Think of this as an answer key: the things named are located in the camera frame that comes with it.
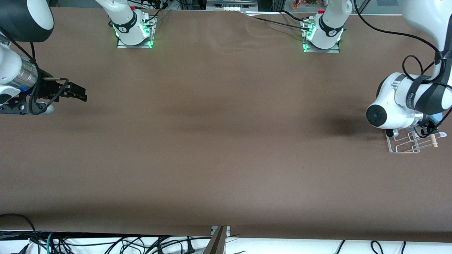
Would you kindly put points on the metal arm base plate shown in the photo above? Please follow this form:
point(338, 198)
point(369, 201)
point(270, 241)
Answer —
point(134, 46)
point(328, 50)

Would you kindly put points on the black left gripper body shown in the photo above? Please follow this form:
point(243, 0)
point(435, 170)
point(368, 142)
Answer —
point(427, 125)

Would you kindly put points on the colourful snack packets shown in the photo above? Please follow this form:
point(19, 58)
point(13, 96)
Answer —
point(307, 2)

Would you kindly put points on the blue plastic cup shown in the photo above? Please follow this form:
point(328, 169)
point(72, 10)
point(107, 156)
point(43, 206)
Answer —
point(438, 118)

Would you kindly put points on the small metal bracket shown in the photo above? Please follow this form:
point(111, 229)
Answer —
point(213, 231)

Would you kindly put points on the white power strip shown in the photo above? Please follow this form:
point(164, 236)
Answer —
point(231, 7)

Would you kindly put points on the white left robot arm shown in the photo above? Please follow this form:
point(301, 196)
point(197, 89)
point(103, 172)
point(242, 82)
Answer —
point(392, 102)

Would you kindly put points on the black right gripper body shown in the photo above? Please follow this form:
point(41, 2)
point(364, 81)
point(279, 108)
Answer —
point(46, 88)

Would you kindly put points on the black power plug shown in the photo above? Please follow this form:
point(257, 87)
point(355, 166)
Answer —
point(190, 248)

